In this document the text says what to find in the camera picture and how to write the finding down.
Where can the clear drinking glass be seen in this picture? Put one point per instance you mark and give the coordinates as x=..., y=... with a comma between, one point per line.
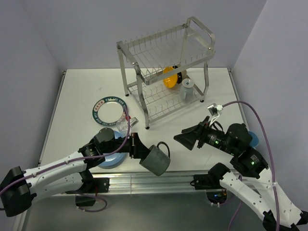
x=123, y=127

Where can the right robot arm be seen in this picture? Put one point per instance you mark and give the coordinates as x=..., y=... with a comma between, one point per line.
x=267, y=199

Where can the white plate green rim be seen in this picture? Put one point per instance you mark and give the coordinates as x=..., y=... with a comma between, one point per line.
x=109, y=110

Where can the brown and black bowl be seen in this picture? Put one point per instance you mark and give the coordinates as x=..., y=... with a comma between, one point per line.
x=179, y=77

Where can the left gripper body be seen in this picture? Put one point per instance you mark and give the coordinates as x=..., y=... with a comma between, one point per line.
x=127, y=147

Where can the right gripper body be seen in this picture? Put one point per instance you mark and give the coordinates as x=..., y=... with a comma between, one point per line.
x=212, y=136

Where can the blue plate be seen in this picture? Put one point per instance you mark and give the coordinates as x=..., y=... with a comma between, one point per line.
x=116, y=159

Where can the dark green mug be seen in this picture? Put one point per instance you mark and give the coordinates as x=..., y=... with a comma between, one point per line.
x=156, y=161

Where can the orange bowl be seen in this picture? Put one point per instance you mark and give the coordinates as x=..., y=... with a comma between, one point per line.
x=168, y=81

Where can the blue plastic cup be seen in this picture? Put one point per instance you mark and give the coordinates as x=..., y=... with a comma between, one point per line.
x=255, y=140

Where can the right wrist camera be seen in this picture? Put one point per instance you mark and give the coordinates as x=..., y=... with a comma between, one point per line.
x=215, y=111

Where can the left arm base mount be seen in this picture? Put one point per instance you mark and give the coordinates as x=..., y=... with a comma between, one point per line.
x=87, y=197

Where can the steel two-tier dish rack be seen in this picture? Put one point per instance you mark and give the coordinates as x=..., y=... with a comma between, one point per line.
x=152, y=67

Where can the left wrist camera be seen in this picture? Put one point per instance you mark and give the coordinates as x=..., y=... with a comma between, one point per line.
x=131, y=122

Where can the grey ceramic cup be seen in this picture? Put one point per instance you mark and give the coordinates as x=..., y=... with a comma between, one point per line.
x=186, y=89

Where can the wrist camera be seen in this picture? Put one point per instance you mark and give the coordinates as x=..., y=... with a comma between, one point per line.
x=215, y=111
x=131, y=122

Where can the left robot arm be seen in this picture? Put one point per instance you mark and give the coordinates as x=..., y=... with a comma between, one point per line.
x=20, y=188

